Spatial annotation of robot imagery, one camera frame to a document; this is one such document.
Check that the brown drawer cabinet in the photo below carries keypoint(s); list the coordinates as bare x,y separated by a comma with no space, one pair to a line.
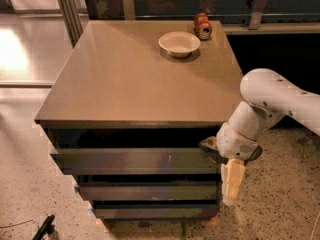
120,89

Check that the dark top drawer front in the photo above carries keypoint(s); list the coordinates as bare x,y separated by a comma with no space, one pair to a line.
135,161

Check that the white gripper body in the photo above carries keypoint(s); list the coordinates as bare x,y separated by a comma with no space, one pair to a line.
234,143

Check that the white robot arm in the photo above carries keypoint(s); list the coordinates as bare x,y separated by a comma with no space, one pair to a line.
268,97

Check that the black object on floor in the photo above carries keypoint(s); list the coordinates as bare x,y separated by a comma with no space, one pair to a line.
47,227

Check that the dark bottom drawer front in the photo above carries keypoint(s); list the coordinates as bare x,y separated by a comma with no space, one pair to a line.
175,211

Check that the dark middle drawer front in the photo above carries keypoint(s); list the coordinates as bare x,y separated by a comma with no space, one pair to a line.
149,192

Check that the red soda can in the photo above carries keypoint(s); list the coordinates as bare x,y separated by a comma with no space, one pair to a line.
202,26

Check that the dark drawer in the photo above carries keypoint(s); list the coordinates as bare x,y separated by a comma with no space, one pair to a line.
135,161
149,192
175,211

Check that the white bowl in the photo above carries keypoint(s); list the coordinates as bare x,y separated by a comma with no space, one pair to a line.
179,44

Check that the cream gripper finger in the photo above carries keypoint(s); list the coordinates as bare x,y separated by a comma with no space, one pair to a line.
232,174
208,144

